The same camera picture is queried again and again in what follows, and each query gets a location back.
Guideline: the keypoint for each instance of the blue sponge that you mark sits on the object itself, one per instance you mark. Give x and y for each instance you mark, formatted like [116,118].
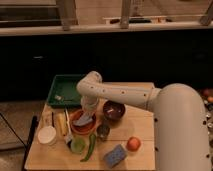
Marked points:
[115,156]

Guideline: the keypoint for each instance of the small object in tray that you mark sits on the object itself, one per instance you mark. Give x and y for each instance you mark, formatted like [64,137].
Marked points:
[59,98]

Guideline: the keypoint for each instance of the small green cup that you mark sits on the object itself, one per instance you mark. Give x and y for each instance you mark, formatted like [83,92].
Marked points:
[78,145]

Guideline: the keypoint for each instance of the white handled brush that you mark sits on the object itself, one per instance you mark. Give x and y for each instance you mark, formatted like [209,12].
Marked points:
[69,135]

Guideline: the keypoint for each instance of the dark purple bowl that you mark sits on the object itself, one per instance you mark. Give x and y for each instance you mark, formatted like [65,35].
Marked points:
[113,111]

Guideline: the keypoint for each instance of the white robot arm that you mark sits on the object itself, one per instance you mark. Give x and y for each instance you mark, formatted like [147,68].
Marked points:
[181,134]

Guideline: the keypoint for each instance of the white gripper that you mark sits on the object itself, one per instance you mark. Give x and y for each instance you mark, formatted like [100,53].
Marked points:
[89,104]

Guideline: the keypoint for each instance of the green plastic tray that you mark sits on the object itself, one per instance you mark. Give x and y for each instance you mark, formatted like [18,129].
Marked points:
[65,86]

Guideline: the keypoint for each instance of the light blue towel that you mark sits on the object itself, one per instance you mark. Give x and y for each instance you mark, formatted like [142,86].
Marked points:
[84,119]

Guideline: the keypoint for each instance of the beige block with black stick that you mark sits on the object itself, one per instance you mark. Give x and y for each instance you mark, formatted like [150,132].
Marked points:
[47,119]

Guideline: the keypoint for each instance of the red orange bowl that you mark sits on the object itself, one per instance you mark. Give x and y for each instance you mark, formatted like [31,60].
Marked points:
[81,130]

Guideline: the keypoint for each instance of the orange fruit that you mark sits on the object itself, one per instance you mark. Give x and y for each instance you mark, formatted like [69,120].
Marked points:
[133,144]

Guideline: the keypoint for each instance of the small metal cup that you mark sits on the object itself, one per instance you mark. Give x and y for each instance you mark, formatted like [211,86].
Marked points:
[103,131]

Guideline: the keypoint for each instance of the white round container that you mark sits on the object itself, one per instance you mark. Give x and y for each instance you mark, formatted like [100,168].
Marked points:
[47,135]

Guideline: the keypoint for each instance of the green chili pepper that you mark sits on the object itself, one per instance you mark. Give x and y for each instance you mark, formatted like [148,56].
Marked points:
[92,142]

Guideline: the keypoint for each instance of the yellow corn cob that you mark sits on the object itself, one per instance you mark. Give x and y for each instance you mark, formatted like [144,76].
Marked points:
[62,123]

